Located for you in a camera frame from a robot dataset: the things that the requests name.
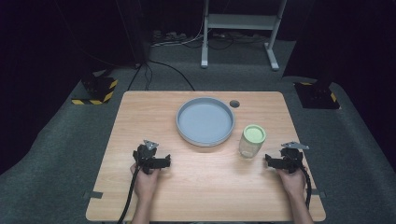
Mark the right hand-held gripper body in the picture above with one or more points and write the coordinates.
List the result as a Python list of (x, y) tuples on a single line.
[(292, 157)]

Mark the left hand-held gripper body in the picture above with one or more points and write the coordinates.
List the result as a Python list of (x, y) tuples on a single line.
[(145, 154)]

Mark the glass jar with green lid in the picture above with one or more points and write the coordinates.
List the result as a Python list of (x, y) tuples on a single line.
[(252, 138)]

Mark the grey round plate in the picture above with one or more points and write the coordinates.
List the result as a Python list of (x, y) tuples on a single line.
[(205, 122)]

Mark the person's right hand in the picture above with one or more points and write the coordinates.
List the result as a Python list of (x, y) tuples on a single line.
[(292, 183)]

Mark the person's left hand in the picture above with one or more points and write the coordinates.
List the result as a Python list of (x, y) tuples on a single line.
[(145, 185)]

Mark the grey tape strip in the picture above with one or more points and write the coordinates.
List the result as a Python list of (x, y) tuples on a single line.
[(92, 194), (320, 193)]

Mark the black base with striped tape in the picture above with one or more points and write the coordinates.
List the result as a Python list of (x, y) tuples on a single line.
[(99, 90), (317, 95)]

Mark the power strip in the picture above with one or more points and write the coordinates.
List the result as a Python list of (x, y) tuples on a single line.
[(168, 35)]

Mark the dark upright pole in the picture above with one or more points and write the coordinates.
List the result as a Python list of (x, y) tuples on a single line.
[(134, 31)]

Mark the white metal stand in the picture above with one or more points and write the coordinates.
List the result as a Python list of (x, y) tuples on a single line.
[(243, 22)]

